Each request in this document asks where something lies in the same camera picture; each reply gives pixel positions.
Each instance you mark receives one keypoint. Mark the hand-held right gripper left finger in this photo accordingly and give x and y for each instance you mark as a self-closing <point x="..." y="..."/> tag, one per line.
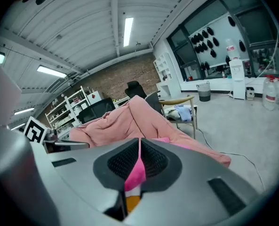
<point x="82" y="173"/>

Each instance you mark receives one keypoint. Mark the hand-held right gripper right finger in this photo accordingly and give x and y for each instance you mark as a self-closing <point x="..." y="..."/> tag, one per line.
<point x="188" y="168"/>

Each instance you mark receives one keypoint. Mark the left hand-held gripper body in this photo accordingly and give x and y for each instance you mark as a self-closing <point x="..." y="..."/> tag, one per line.
<point x="34" y="131"/>

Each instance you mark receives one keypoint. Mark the small white waste bin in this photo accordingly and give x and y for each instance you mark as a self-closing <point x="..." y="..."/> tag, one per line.
<point x="250" y="93"/>

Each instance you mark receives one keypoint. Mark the white metal shelf rack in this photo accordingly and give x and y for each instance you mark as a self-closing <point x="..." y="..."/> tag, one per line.
<point x="66" y="112"/>

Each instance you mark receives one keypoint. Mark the light blue cloth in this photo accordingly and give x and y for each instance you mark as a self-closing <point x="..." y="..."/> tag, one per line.
<point x="184" y="113"/>

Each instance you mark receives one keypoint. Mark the white cloth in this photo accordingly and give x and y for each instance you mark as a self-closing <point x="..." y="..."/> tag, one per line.
<point x="172" y="114"/>

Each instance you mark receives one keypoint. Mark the wooden armchair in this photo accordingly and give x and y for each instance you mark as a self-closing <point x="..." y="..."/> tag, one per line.
<point x="177" y="100"/>

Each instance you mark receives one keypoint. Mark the red and white box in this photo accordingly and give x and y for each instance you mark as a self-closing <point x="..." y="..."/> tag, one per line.
<point x="94" y="97"/>

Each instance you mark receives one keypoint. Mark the salmon pink blanket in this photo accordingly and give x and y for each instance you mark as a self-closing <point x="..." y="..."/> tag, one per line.
<point x="129" y="121"/>

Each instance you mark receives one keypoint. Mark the gray office chair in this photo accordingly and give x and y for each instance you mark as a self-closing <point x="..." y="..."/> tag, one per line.
<point x="153" y="102"/>

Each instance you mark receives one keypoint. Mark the gray woven basket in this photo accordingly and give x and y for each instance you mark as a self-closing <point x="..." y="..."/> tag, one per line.
<point x="204" y="92"/>

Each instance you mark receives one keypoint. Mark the white bookcase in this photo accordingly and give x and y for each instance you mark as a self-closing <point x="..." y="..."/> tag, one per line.
<point x="168" y="79"/>

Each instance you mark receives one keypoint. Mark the black high-back office chair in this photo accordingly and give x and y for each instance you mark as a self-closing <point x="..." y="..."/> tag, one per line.
<point x="135" y="89"/>

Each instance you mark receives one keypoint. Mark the white water dispenser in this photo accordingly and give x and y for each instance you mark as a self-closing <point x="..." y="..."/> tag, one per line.
<point x="237" y="81"/>

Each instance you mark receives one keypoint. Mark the white pegboard panel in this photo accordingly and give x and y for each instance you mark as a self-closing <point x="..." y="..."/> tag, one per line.
<point x="221" y="53"/>

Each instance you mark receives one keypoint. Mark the group of black hanging bags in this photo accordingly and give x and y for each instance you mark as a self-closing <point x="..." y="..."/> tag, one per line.
<point x="209" y="43"/>

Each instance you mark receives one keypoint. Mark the clear water dispenser jug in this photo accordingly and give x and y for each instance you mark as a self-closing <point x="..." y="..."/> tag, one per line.
<point x="231" y="49"/>

